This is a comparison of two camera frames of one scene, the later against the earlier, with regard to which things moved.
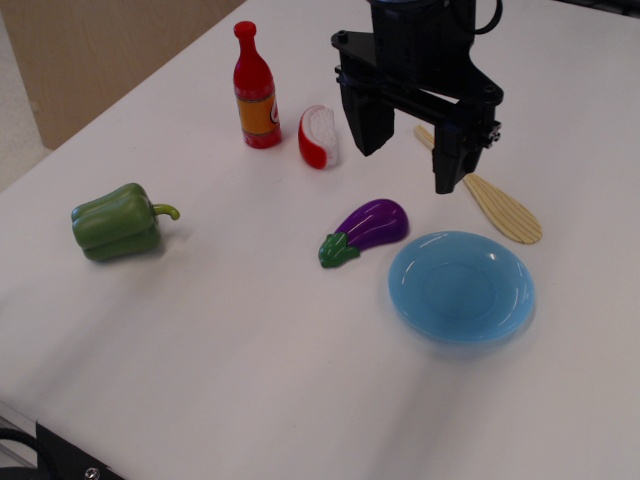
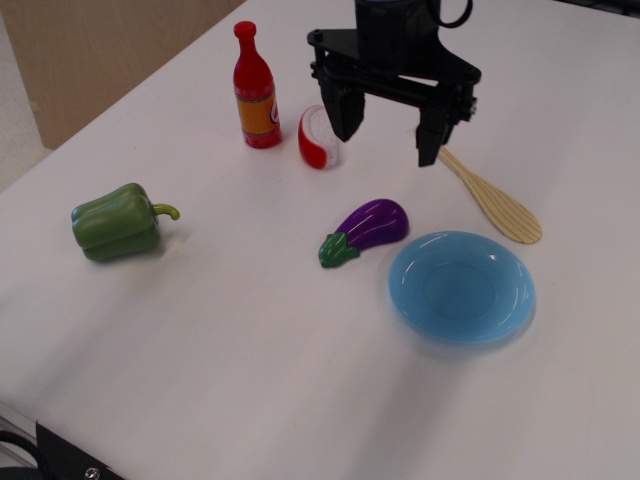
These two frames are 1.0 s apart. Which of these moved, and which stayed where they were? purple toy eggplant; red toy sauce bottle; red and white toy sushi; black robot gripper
Moved: black robot gripper
Stayed: red and white toy sushi; purple toy eggplant; red toy sauce bottle
